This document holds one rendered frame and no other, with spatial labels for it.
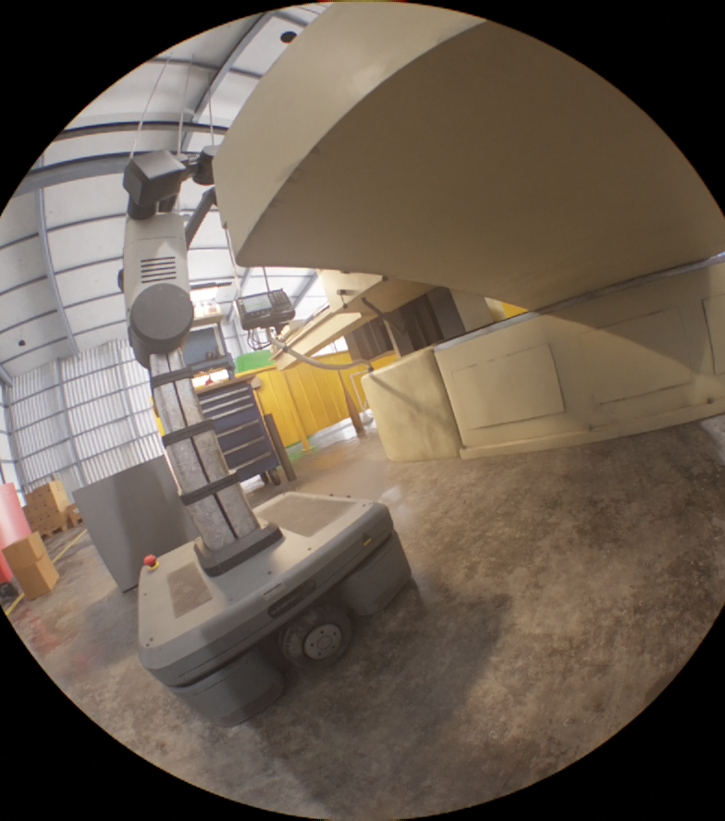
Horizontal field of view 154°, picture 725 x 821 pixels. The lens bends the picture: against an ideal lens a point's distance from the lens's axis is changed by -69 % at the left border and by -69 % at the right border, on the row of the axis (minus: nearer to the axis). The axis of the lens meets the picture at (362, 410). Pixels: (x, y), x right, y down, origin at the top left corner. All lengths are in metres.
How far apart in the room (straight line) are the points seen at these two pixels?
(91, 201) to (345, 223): 10.12
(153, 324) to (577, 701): 1.02
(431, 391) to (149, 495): 1.47
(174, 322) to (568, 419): 1.40
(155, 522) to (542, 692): 1.38
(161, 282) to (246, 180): 0.57
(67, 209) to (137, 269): 9.72
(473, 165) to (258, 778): 0.75
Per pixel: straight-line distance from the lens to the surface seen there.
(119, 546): 1.40
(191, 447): 0.62
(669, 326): 1.32
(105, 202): 10.21
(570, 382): 1.25
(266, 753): 0.64
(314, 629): 0.58
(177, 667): 0.53
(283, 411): 3.66
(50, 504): 7.70
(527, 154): 0.16
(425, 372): 1.43
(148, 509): 1.35
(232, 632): 0.50
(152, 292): 0.69
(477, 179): 0.16
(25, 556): 2.70
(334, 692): 0.63
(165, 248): 0.76
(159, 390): 0.65
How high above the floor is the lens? 0.52
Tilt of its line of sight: 4 degrees down
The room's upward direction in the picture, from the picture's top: 20 degrees counter-clockwise
